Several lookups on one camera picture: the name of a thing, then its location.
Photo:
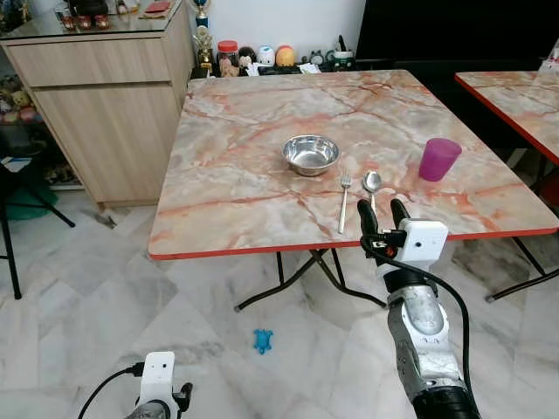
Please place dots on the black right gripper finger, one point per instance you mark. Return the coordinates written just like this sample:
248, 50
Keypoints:
400, 214
368, 218

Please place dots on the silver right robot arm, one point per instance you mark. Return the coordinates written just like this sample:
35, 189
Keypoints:
428, 345

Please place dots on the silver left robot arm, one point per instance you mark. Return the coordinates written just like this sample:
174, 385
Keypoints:
148, 411

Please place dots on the silver metal fork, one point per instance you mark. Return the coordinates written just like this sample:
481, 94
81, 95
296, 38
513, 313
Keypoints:
344, 205

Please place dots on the silver metal spoon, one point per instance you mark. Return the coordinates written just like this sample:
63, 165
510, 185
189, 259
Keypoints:
372, 181

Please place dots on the purple plastic cup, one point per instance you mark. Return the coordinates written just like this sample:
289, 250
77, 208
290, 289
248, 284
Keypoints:
438, 161

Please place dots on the stainless steel bowl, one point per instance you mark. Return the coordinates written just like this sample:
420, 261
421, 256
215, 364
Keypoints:
310, 155

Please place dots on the blue turtle toy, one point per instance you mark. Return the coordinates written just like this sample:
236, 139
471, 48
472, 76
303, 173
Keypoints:
262, 341

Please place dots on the marble top folding table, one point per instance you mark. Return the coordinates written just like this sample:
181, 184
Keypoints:
524, 100
262, 192

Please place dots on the dark mug with pens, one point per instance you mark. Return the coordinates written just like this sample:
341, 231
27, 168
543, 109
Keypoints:
342, 56

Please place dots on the orange round figurine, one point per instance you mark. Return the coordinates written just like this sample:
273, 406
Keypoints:
285, 57

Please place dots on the black television screen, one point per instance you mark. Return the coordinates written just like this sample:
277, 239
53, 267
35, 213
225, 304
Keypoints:
454, 30

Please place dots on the white round figurine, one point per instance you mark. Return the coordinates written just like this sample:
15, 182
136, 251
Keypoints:
265, 56

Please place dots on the red lid snack jar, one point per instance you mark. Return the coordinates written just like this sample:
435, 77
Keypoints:
228, 59

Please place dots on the small white bottle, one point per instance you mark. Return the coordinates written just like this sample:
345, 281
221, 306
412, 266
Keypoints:
551, 58

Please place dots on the gold trophy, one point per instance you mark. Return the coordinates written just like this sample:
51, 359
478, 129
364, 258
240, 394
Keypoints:
203, 39

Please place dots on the black tripod stand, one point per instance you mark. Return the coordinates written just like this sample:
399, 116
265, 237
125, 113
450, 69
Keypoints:
9, 218

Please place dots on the light wooden cabinet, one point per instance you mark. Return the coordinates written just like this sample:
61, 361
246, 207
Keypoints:
105, 113

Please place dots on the red tray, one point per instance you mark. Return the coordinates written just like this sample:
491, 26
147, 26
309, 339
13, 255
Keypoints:
158, 8

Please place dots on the plush toys pile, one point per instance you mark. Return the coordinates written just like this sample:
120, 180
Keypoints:
13, 100

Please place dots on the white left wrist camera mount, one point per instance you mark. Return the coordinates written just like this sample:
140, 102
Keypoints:
158, 375

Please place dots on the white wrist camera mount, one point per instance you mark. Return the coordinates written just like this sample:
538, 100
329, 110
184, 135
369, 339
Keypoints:
425, 244
158, 375

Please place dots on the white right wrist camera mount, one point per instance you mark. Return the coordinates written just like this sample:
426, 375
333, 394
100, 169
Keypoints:
425, 244

